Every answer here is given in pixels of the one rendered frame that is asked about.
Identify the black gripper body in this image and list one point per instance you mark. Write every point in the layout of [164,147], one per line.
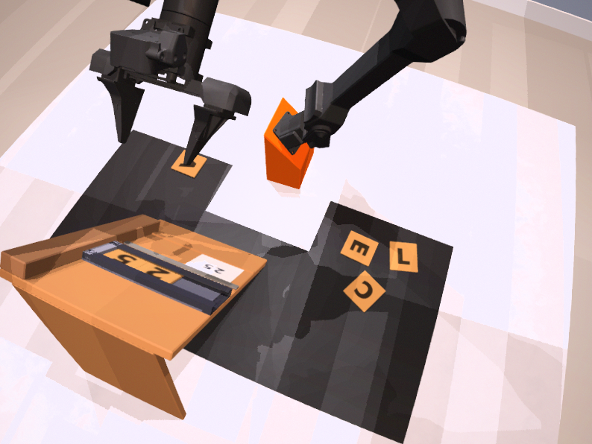
[215,94]

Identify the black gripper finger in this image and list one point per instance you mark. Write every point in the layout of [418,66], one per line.
[206,123]
[126,100]

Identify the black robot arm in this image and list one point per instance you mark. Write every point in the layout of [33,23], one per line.
[423,31]

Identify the white paper label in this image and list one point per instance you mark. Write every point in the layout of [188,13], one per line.
[215,267]

